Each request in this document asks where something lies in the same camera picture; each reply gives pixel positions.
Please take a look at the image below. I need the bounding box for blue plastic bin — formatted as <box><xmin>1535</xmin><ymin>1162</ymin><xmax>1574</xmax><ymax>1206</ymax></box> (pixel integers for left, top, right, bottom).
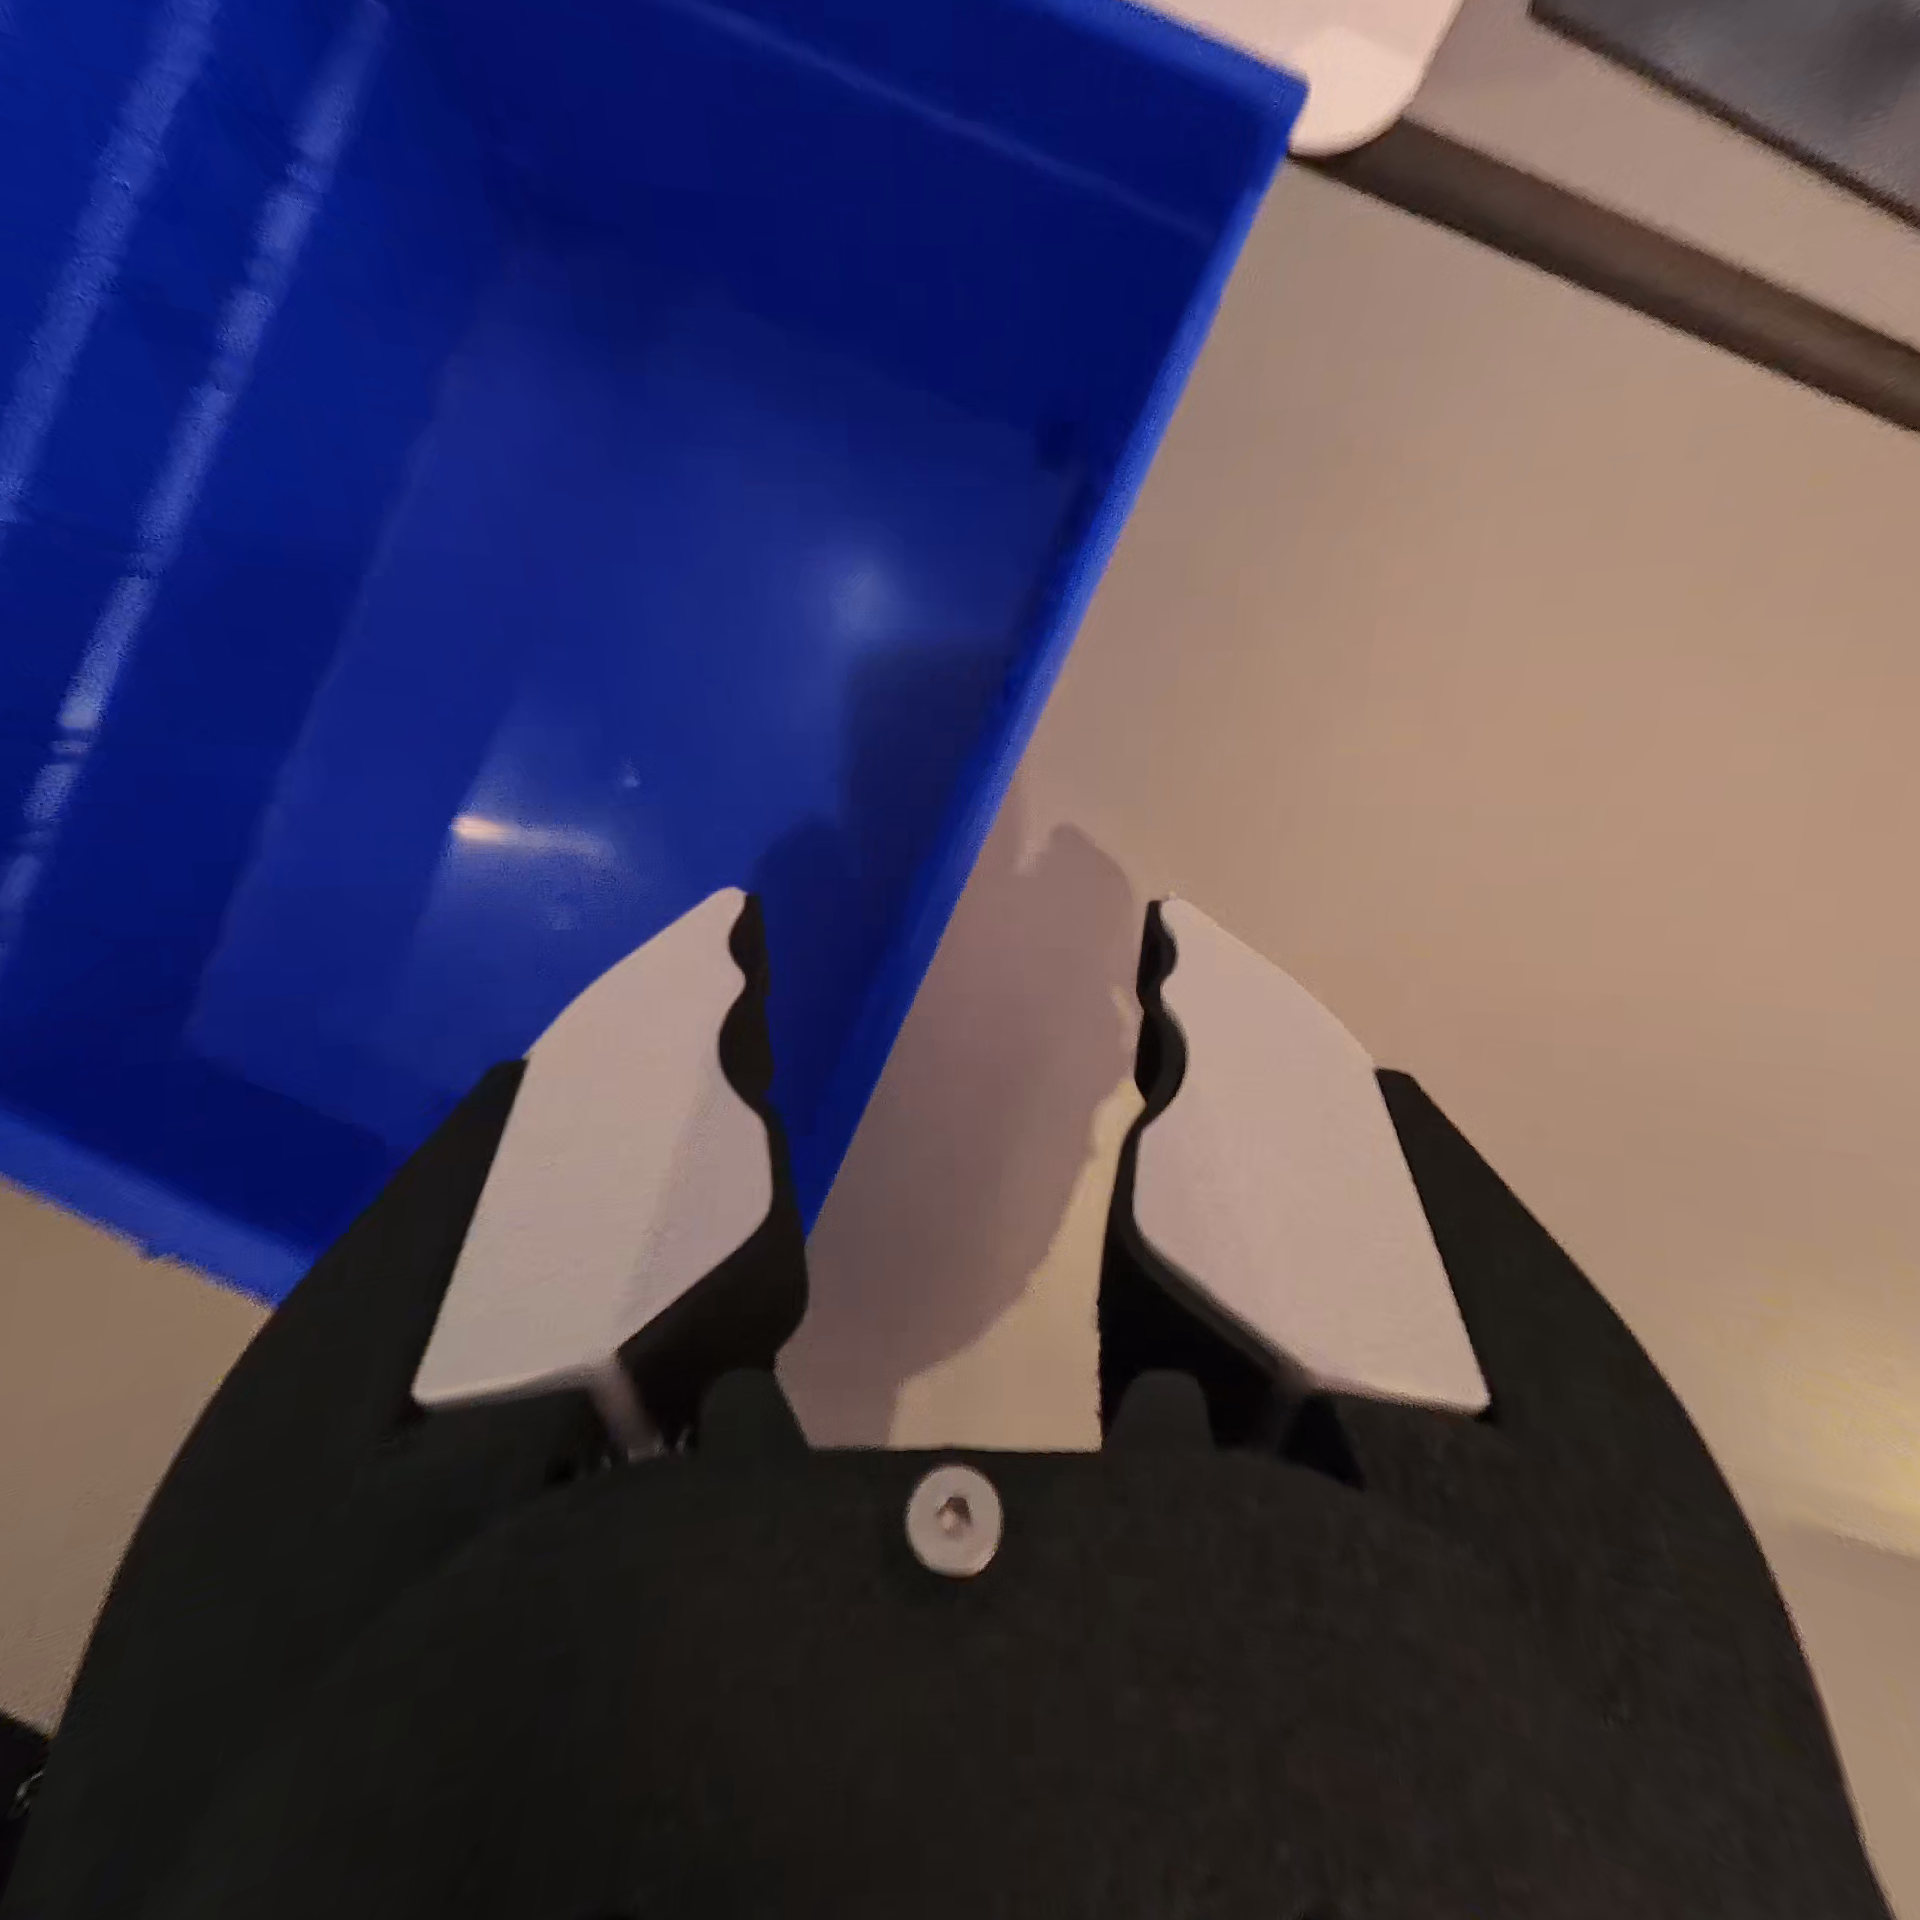
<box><xmin>0</xmin><ymin>0</ymin><xmax>1306</xmax><ymax>1302</ymax></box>

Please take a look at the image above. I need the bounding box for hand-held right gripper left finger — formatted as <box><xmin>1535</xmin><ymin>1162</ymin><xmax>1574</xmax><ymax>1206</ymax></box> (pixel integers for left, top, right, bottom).
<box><xmin>409</xmin><ymin>889</ymin><xmax>814</xmax><ymax>1459</ymax></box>

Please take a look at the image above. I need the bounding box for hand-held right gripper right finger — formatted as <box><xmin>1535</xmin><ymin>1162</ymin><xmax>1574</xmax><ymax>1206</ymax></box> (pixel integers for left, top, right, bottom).
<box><xmin>1096</xmin><ymin>893</ymin><xmax>1490</xmax><ymax>1450</ymax></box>

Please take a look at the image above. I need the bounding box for black desk cable flap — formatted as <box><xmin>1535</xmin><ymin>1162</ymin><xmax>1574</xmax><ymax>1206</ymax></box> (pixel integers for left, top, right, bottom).
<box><xmin>1528</xmin><ymin>0</ymin><xmax>1920</xmax><ymax>225</ymax></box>

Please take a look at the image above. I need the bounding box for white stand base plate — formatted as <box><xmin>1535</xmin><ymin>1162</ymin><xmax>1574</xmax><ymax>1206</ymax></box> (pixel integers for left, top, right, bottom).
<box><xmin>1161</xmin><ymin>0</ymin><xmax>1468</xmax><ymax>159</ymax></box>

